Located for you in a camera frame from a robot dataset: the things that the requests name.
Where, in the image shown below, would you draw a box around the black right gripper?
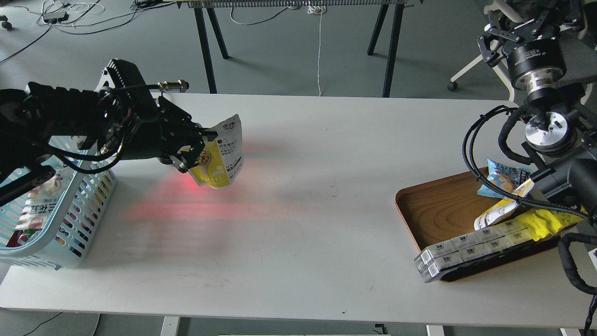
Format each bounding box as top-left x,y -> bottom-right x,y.
477,9 -> 567,91

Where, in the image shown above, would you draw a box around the black table legs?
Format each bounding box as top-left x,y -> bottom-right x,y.
190,2 -> 406,98

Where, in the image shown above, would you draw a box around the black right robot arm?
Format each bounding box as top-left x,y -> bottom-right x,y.
461,0 -> 596,227

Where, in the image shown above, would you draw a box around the clear boxed snack pack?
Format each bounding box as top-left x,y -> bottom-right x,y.
412,220 -> 535,283

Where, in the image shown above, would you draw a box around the black power adapter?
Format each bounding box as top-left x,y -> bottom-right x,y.
42,10 -> 69,24

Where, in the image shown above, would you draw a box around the yellow cartoon snack bag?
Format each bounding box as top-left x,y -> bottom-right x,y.
515,209 -> 583,242

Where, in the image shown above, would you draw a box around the red white snack bag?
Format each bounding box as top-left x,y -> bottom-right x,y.
6,169 -> 66,247

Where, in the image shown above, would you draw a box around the white hanging cable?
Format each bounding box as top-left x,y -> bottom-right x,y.
308,5 -> 327,97

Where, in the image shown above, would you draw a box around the blue snack bag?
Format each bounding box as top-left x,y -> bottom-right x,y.
486,159 -> 532,193

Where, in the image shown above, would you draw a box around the light blue plastic basket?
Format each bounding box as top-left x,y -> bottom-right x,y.
1,156 -> 117,270

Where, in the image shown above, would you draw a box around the brown wooden tray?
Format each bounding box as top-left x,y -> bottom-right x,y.
395,172 -> 559,282

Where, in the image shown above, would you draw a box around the white office chair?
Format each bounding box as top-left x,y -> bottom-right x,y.
448,0 -> 596,102

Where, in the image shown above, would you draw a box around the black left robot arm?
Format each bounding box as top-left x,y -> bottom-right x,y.
0,59 -> 218,205

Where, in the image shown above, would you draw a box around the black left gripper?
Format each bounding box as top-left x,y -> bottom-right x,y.
97,59 -> 218,174

